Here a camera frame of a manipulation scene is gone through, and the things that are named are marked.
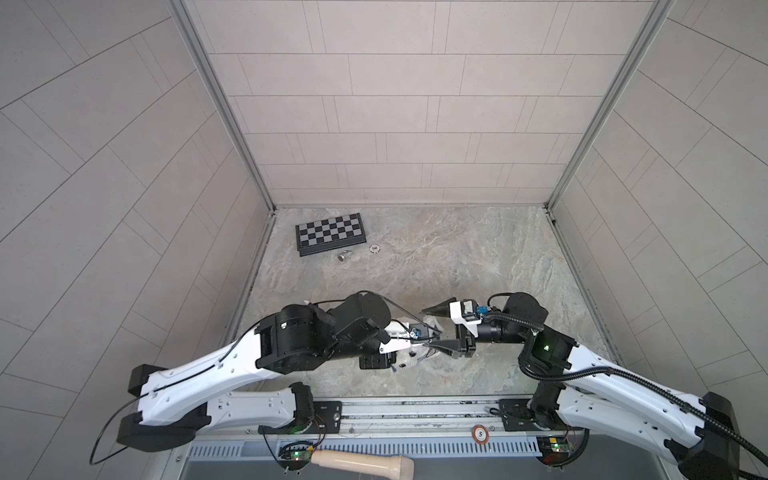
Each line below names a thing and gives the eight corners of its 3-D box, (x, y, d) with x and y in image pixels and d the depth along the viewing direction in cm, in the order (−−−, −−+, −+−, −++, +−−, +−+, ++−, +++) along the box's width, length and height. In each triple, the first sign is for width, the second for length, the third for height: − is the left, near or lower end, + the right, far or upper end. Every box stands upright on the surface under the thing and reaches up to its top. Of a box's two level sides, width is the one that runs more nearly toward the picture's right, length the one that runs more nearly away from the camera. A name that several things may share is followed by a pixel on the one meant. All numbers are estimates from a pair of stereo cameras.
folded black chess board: (300, 258, 102) (298, 253, 100) (297, 231, 110) (295, 225, 107) (368, 243, 107) (367, 237, 104) (360, 217, 115) (359, 211, 112)
